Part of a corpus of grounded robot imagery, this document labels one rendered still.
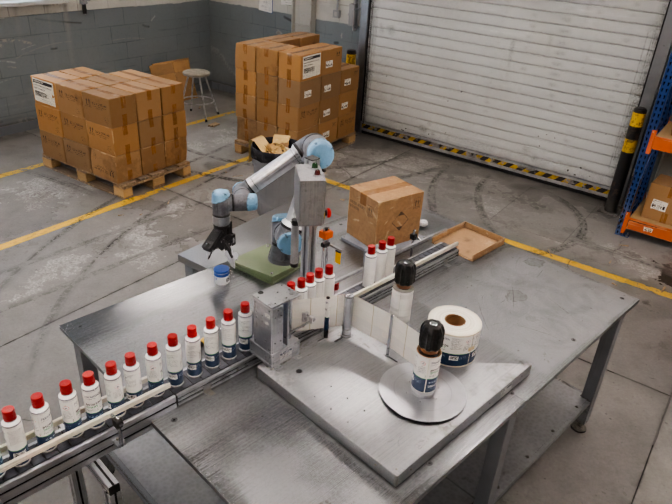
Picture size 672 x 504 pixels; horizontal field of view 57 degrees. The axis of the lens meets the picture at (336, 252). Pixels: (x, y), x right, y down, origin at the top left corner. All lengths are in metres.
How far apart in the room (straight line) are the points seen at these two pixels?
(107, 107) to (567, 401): 4.13
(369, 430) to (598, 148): 4.91
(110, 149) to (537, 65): 4.09
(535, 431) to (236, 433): 1.61
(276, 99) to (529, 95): 2.54
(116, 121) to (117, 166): 0.39
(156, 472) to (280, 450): 0.92
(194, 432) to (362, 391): 0.58
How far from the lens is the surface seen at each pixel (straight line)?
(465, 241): 3.38
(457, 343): 2.31
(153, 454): 2.94
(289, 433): 2.12
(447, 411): 2.17
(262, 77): 6.42
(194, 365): 2.22
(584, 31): 6.42
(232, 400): 2.23
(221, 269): 2.82
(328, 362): 2.31
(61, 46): 7.92
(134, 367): 2.08
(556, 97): 6.55
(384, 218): 3.07
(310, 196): 2.30
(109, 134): 5.63
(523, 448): 3.11
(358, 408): 2.14
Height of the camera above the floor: 2.34
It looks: 29 degrees down
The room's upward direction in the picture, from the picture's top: 4 degrees clockwise
